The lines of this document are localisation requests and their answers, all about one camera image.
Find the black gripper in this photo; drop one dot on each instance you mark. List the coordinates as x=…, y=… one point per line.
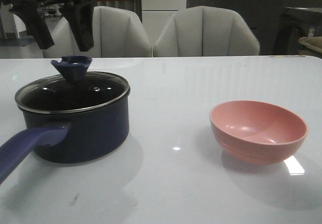
x=78, y=13

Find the glass lid with blue knob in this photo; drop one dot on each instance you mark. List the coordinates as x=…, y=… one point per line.
x=74, y=89

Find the pink plastic bowl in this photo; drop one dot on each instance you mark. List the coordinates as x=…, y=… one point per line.
x=257, y=132

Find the left grey upholstered chair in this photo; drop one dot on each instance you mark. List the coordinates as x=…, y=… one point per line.
x=116, y=33

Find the grey upholstered chair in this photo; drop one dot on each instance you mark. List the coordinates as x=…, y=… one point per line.
x=116, y=33
x=206, y=31

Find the white drawer cabinet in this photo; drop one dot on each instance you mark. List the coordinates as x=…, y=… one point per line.
x=155, y=14

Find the right grey upholstered chair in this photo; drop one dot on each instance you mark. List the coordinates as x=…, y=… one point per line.
x=206, y=31

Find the grey counter with white top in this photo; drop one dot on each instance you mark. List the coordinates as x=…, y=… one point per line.
x=262, y=16

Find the beige cushion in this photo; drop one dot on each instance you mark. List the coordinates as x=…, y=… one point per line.
x=311, y=45

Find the dark blue saucepan purple handle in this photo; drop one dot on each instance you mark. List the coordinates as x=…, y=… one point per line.
x=67, y=138

